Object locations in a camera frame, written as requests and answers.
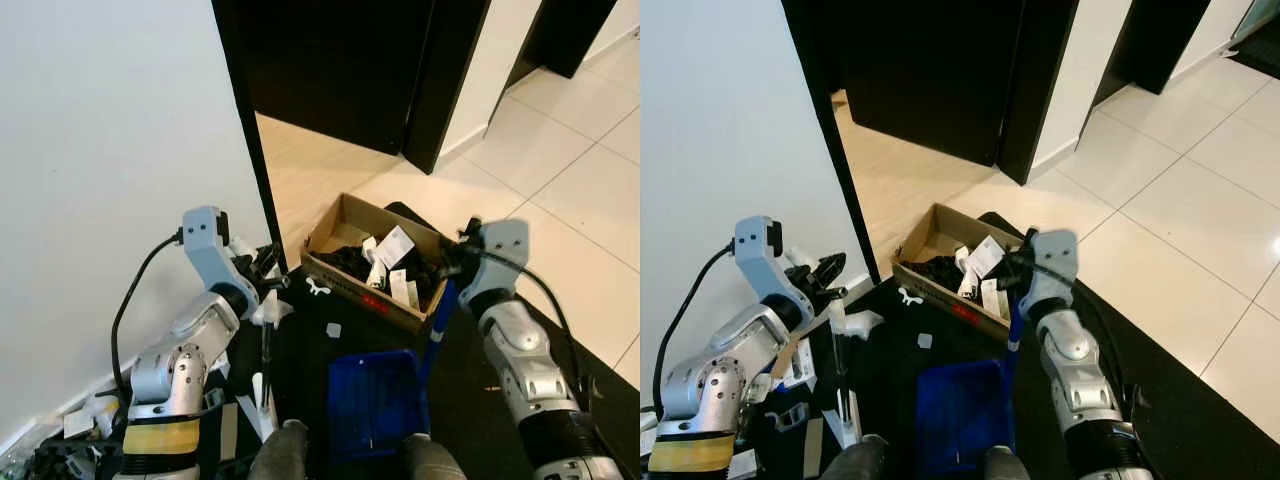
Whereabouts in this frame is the narrow white paper tag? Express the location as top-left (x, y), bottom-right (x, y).
top-left (980, 278), bottom-right (1011, 319)
top-left (388, 268), bottom-right (421, 306)

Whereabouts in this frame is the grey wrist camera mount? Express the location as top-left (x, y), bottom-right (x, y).
top-left (182, 206), bottom-right (241, 293)
top-left (1020, 230), bottom-right (1081, 311)
top-left (735, 215), bottom-right (791, 303)
top-left (465, 218), bottom-right (531, 301)

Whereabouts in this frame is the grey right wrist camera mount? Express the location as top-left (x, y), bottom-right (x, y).
top-left (465, 218), bottom-right (531, 301)
top-left (1020, 230), bottom-right (1081, 311)

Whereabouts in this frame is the large white paper tag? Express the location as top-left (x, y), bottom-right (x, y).
top-left (965, 236), bottom-right (1006, 279)
top-left (375, 226), bottom-right (416, 269)

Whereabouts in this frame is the thin black door frame post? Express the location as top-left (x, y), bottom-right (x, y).
top-left (212, 0), bottom-right (286, 271)
top-left (782, 0), bottom-right (881, 286)

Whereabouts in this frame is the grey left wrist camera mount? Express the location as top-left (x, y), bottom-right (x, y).
top-left (735, 215), bottom-right (791, 303)
top-left (182, 206), bottom-right (241, 293)

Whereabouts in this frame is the black floor mat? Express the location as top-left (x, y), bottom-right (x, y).
top-left (760, 212), bottom-right (1280, 480)
top-left (200, 200), bottom-right (641, 480)

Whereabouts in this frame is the brown cardboard box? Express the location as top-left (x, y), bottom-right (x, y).
top-left (892, 203), bottom-right (1036, 343)
top-left (300, 193), bottom-right (456, 336)

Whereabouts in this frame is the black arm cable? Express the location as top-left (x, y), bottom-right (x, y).
top-left (110, 232), bottom-right (186, 401)
top-left (1030, 260), bottom-right (1141, 421)
top-left (652, 245), bottom-right (739, 411)
top-left (480, 250), bottom-right (588, 401)

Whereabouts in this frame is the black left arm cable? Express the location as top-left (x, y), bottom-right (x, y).
top-left (110, 232), bottom-right (186, 401)
top-left (652, 245), bottom-right (739, 411)

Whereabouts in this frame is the blue plastic dustpan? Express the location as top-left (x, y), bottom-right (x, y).
top-left (915, 290), bottom-right (1026, 476)
top-left (328, 280), bottom-right (459, 463)

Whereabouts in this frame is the grey robot leg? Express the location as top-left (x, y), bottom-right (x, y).
top-left (985, 445), bottom-right (1041, 480)
top-left (248, 420), bottom-right (311, 480)
top-left (820, 435), bottom-right (886, 480)
top-left (400, 435), bottom-right (466, 480)

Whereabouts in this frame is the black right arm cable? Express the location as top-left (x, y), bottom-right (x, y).
top-left (480, 250), bottom-right (588, 401)
top-left (1030, 260), bottom-right (1141, 421)

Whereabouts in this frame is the brown and white label card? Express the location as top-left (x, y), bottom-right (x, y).
top-left (770, 335), bottom-right (816, 391)

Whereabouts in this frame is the grey robot right leg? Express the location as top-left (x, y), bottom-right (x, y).
top-left (985, 445), bottom-right (1041, 480)
top-left (400, 435), bottom-right (466, 480)

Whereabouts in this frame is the grey robot left leg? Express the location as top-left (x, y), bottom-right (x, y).
top-left (820, 435), bottom-right (886, 480)
top-left (248, 420), bottom-right (311, 480)

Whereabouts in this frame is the black door jamb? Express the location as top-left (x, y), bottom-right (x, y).
top-left (997, 0), bottom-right (1081, 186)
top-left (1095, 0), bottom-right (1211, 106)
top-left (510, 0), bottom-right (616, 81)
top-left (405, 0), bottom-right (491, 176)

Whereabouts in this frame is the dark cabinet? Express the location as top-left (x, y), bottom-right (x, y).
top-left (1228, 0), bottom-right (1280, 79)

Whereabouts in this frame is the black door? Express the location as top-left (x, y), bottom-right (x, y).
top-left (835, 0), bottom-right (1031, 166)
top-left (235, 0), bottom-right (436, 156)

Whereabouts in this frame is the black cloth bundle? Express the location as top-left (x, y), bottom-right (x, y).
top-left (318, 245), bottom-right (446, 306)
top-left (908, 255), bottom-right (1011, 301)

